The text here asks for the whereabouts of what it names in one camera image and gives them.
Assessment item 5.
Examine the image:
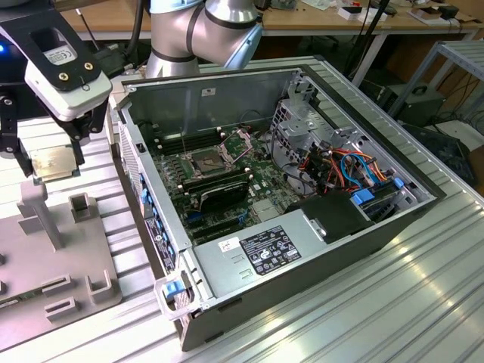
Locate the metal disk bay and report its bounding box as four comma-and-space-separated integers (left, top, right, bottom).
355, 177, 434, 226

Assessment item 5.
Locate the grey parts rack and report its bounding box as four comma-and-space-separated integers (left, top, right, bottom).
0, 181, 124, 352

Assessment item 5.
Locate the black RAM stick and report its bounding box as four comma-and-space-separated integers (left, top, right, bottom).
177, 172, 253, 194

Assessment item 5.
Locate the black expansion slot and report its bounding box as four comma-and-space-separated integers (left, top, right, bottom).
187, 217, 243, 234
192, 225, 243, 243

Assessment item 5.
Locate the metal drive cage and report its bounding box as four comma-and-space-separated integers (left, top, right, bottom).
270, 70, 364, 182

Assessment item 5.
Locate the silver CPU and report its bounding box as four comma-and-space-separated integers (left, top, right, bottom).
29, 146, 81, 183

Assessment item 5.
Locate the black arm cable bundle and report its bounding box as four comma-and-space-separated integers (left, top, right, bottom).
75, 0, 148, 76

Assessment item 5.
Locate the white box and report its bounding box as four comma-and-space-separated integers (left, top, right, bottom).
337, 5, 389, 23

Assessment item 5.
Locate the green motherboard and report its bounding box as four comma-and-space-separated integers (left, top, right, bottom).
145, 124, 303, 247

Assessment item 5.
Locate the wooden desk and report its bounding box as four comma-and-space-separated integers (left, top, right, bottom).
56, 0, 484, 43

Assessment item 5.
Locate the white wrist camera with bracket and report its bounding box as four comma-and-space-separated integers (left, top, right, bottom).
0, 9, 113, 123

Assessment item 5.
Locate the black plastic air shroud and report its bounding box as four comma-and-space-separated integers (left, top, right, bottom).
285, 191, 375, 245

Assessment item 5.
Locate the black expansion card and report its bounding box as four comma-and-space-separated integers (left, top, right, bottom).
198, 181, 250, 213

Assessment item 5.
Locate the open grey PC case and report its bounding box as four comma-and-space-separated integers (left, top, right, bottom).
98, 66, 447, 352

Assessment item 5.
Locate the green RAM stick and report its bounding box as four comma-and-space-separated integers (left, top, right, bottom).
0, 290, 43, 310

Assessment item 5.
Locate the silver power supply unit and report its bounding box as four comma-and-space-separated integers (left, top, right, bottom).
191, 209, 330, 302

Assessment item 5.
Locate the brown cardboard box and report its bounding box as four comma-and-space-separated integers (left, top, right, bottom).
408, 5, 461, 26

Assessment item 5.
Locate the metal slat shelf frame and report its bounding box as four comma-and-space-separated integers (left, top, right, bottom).
387, 39, 484, 120

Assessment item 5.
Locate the blue case latch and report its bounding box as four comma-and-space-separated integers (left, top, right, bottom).
161, 280, 182, 298

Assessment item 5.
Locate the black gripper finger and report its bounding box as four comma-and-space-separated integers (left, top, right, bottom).
58, 107, 110, 166
0, 94, 33, 178

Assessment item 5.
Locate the black RAM slot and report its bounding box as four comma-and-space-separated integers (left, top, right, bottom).
153, 127, 222, 144
156, 132, 224, 150

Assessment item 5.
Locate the silver chipset heatsink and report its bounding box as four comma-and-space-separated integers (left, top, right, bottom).
251, 200, 279, 222

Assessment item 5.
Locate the orange power wire bundle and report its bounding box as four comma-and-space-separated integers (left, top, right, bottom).
298, 149, 343, 196

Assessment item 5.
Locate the blue disk carrier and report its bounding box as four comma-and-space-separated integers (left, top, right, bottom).
349, 188, 375, 207

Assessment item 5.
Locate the blue data wire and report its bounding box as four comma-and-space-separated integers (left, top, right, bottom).
339, 150, 379, 188

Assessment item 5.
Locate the CPU socket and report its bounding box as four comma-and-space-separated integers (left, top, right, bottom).
181, 147, 235, 178

